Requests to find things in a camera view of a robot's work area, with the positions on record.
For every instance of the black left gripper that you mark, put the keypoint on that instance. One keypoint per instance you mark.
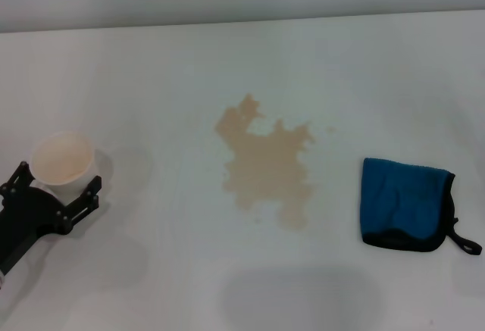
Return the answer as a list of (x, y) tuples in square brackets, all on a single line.
[(30, 213)]

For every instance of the white paper cup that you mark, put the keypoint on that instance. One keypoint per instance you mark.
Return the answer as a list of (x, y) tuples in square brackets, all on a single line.
[(62, 164)]

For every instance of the blue rag with black trim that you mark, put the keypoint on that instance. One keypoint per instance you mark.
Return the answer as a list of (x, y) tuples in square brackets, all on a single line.
[(398, 202)]

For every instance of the brown water stain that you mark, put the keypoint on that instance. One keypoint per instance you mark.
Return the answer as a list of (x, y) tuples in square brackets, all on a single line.
[(265, 164)]

